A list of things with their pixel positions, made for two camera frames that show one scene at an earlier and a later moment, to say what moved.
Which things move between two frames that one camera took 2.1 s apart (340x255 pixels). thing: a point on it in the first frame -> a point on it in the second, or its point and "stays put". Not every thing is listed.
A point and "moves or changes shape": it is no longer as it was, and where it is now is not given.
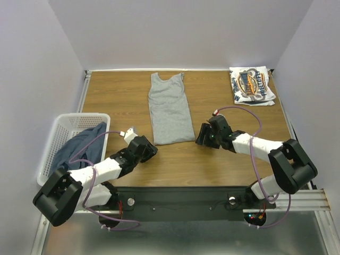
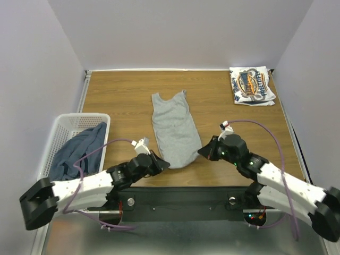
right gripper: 203,135 -> 213,148
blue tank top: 82,149 stays put
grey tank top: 170,115 moves or changes shape
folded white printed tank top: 251,85 stays put
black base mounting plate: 187,204 stays put
